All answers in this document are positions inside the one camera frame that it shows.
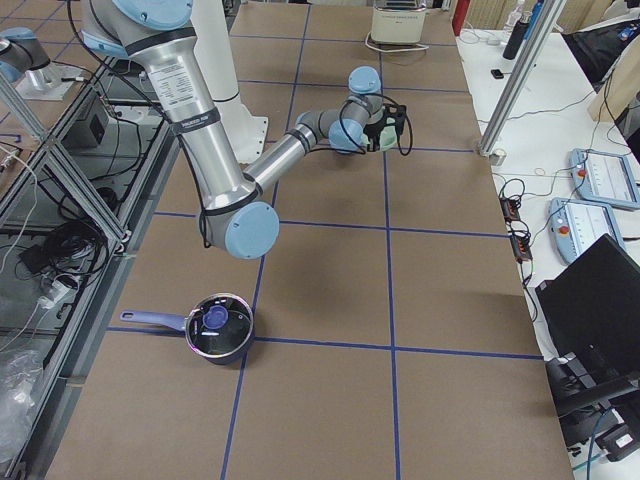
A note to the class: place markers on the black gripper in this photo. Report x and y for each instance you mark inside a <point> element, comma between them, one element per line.
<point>373,135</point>

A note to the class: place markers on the green bowl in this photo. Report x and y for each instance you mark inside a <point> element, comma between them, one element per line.
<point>388,139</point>

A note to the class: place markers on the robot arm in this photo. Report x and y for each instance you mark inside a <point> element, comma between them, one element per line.
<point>184,48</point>
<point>25,62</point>

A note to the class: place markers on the cream toaster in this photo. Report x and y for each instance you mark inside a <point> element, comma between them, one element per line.
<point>398,22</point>

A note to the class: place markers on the brown paper table cover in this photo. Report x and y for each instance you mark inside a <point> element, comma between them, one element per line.
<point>393,339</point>

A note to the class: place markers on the orange black usb hub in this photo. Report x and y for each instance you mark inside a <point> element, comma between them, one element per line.
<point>518,231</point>

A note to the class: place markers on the dark water bottle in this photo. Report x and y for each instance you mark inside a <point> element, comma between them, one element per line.
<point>517,36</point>

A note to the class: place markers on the blue teach pendant near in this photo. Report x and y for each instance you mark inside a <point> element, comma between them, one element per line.
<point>577,224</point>

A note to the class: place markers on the blue teach pendant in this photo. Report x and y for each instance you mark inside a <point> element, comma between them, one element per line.
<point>577,224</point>
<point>604,177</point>

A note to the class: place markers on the blue teach pendant far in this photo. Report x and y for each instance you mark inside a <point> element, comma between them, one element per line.
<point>604,177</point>

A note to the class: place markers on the blue saucepan with glass lid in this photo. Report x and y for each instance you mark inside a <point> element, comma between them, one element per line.
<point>220,328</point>

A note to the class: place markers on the black laptop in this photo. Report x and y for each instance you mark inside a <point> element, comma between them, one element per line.
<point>595,302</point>

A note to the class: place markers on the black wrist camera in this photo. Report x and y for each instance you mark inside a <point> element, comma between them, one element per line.
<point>395,116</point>

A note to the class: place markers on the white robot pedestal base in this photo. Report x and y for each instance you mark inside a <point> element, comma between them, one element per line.
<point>245,131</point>

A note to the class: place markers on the aluminium frame post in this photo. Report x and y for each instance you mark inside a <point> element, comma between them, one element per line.
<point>533,44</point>

